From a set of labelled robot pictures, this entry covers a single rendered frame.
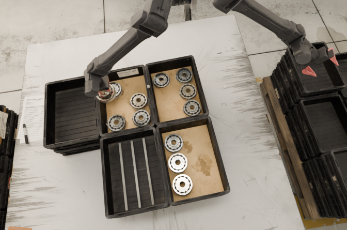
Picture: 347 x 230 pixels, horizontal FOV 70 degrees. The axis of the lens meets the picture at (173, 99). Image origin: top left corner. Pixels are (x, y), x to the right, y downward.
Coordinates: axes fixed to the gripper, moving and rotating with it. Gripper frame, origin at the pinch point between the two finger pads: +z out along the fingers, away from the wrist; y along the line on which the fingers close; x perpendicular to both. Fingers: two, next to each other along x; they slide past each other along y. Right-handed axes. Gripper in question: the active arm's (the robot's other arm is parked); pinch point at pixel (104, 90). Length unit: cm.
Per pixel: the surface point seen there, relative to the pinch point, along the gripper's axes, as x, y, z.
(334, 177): -62, 125, 55
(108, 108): -1.1, -4.6, 21.1
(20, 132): -1, -66, 32
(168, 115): -12.3, 30.1, 22.0
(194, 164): -43, 39, 21
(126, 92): 7.1, 6.8, 21.7
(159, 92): 3.4, 27.2, 22.3
